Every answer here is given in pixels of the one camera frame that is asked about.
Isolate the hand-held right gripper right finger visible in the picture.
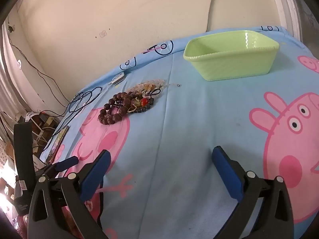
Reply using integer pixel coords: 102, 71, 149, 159
212, 146, 294, 239

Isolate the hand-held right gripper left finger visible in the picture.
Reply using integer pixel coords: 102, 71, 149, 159
29, 150, 111, 239

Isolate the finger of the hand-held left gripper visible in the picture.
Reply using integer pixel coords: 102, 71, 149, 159
36, 156, 79, 178

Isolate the dark brown bead bracelet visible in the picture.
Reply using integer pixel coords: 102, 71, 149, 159
99, 104, 124, 126

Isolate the black bead bracelet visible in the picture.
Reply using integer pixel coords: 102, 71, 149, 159
128, 103, 155, 114

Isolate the large brown bead bracelet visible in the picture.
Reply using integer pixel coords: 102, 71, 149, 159
109, 92, 132, 109

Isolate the red bead black cord charm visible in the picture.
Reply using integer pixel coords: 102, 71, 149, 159
140, 88, 162, 106

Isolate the yellow stone chip bracelet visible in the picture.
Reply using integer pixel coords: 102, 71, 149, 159
126, 78, 166, 94

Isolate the light green plastic basket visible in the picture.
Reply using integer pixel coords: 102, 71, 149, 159
184, 30, 280, 81

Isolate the smartphone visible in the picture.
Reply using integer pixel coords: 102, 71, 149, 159
45, 126, 70, 163

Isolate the white power strip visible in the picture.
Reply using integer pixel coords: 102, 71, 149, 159
25, 111, 59, 145

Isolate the blue cartoon pig printed blanket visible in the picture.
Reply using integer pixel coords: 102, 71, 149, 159
41, 25, 319, 239

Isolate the white square charger pad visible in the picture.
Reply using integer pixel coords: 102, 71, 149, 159
110, 72, 126, 84

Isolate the black coiled cable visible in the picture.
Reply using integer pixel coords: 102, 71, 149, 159
68, 87, 102, 114

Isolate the thin black wall wire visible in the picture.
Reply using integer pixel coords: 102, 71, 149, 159
7, 25, 71, 105

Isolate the white wall cable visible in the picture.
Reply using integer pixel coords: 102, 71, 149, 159
207, 0, 218, 32

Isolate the white window frame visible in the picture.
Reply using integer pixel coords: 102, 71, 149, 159
270, 0, 319, 46

